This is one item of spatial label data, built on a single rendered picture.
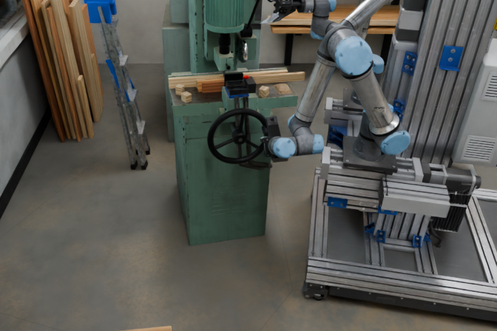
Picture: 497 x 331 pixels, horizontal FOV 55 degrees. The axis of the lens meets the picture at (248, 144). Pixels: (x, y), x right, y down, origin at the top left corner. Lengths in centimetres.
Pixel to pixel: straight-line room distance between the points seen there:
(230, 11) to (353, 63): 72
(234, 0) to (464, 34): 94
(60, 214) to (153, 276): 78
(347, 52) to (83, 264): 180
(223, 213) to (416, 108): 114
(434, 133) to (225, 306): 128
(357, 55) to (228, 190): 118
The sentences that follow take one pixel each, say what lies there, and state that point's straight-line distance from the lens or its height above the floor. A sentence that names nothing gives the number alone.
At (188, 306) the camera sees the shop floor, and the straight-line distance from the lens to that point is 248.
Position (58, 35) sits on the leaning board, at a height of 79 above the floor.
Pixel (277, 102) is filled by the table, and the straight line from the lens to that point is 231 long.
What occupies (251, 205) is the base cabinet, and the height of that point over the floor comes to 24.
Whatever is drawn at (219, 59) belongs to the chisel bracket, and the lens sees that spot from 227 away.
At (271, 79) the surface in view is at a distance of 242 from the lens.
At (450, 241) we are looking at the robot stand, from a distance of 275.
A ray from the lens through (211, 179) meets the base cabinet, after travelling 247.
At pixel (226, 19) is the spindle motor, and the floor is 126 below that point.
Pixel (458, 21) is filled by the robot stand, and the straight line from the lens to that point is 206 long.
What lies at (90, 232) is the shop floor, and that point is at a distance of 292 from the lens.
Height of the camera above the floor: 195
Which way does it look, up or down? 33 degrees down
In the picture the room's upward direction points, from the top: 3 degrees clockwise
